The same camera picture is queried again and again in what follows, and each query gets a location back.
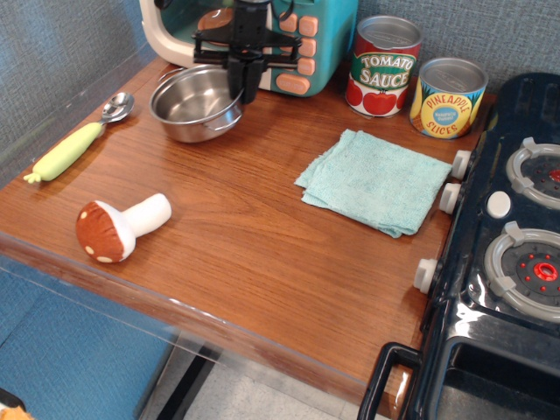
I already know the white stove knob rear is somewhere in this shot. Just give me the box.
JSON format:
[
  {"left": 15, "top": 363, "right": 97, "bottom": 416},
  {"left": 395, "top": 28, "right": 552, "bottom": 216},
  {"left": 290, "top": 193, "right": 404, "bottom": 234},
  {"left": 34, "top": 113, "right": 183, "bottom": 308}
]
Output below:
[{"left": 451, "top": 150, "right": 472, "bottom": 180}]

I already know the stainless steel pot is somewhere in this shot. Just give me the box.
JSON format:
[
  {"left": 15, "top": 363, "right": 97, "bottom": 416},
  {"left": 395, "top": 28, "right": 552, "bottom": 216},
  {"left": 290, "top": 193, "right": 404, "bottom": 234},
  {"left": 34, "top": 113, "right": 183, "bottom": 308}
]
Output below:
[{"left": 150, "top": 65, "right": 244, "bottom": 144}]

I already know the teal folded cloth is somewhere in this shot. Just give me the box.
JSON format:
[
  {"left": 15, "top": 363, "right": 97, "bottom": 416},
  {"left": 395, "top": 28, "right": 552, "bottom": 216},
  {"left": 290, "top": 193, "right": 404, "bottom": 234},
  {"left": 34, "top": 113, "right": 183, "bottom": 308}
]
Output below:
[{"left": 295, "top": 129, "right": 452, "bottom": 238}]

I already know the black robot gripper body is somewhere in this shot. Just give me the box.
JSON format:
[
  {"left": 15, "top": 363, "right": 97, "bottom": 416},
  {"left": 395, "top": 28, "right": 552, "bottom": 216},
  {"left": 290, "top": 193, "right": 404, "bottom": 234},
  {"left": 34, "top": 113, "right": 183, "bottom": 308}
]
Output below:
[{"left": 192, "top": 2, "right": 302, "bottom": 69}]

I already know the plush brown mushroom toy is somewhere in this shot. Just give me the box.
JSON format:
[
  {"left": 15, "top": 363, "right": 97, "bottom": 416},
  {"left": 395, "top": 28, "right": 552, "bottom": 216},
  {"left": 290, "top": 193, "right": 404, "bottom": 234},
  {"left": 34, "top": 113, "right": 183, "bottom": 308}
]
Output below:
[{"left": 75, "top": 193, "right": 172, "bottom": 263}]

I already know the pineapple slices can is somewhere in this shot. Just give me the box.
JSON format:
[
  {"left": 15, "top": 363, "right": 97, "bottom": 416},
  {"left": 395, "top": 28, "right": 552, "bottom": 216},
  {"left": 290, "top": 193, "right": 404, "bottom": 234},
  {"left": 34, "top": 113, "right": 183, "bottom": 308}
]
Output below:
[{"left": 409, "top": 57, "right": 488, "bottom": 139}]

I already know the white stove knob middle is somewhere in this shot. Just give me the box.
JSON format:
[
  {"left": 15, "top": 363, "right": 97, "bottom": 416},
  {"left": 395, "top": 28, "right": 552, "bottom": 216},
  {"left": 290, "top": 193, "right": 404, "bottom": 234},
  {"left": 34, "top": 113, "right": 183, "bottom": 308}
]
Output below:
[{"left": 439, "top": 183, "right": 461, "bottom": 214}]

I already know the white stove knob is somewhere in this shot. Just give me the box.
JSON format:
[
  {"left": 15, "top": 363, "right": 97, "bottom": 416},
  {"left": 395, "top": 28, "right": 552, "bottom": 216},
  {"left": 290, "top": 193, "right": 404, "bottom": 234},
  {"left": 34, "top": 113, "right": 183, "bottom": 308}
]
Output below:
[
  {"left": 451, "top": 150, "right": 472, "bottom": 180},
  {"left": 439, "top": 183, "right": 461, "bottom": 214},
  {"left": 413, "top": 259, "right": 438, "bottom": 294}
]

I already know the white stove knob front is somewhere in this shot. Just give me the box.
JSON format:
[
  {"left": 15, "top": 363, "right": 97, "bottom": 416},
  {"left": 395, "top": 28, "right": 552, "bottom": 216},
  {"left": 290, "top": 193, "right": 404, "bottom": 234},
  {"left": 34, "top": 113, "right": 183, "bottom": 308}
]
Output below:
[{"left": 413, "top": 259, "right": 438, "bottom": 294}]

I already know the tomato sauce can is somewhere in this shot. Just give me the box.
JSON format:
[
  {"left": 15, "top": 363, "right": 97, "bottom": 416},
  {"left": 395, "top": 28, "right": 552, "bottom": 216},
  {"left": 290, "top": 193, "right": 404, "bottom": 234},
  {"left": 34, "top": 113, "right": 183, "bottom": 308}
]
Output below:
[{"left": 346, "top": 15, "right": 423, "bottom": 117}]

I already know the orange object bottom left corner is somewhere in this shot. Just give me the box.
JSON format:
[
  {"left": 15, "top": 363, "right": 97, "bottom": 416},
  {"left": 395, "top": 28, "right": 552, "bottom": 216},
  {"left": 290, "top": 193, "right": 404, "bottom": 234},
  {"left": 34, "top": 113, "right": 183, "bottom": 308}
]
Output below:
[{"left": 0, "top": 403, "right": 34, "bottom": 420}]

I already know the green handled metal spoon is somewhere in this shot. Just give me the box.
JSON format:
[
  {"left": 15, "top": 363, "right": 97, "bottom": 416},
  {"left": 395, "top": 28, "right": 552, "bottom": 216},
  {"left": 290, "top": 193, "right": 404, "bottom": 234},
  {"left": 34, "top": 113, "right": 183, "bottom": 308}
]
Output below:
[{"left": 24, "top": 92, "right": 135, "bottom": 184}]

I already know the black toy stove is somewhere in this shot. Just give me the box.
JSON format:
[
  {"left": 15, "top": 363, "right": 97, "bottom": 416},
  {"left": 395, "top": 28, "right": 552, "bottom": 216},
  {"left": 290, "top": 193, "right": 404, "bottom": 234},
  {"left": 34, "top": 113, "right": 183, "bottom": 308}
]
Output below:
[{"left": 359, "top": 73, "right": 559, "bottom": 419}]

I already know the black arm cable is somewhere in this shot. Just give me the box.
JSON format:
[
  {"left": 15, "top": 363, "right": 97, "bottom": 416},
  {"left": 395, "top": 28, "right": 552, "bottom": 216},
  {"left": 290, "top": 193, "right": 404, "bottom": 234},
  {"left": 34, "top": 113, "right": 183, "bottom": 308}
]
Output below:
[{"left": 152, "top": 0, "right": 297, "bottom": 23}]

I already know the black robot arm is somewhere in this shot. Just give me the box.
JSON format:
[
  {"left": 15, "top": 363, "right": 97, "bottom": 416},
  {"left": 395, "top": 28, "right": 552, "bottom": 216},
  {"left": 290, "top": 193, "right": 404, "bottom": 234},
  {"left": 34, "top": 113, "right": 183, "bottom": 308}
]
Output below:
[{"left": 193, "top": 1, "right": 302, "bottom": 105}]

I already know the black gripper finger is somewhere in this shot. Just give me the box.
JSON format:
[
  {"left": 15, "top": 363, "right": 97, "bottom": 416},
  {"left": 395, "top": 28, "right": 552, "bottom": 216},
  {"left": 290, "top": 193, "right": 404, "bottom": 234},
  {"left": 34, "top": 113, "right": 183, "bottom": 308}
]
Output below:
[
  {"left": 227, "top": 59, "right": 245, "bottom": 99},
  {"left": 242, "top": 60, "right": 265, "bottom": 104}
]

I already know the teal toy microwave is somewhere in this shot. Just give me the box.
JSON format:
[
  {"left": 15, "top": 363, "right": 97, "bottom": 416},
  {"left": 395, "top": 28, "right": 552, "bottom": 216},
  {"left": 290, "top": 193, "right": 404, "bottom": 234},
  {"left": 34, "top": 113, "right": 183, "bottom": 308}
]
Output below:
[{"left": 139, "top": 1, "right": 358, "bottom": 97}]

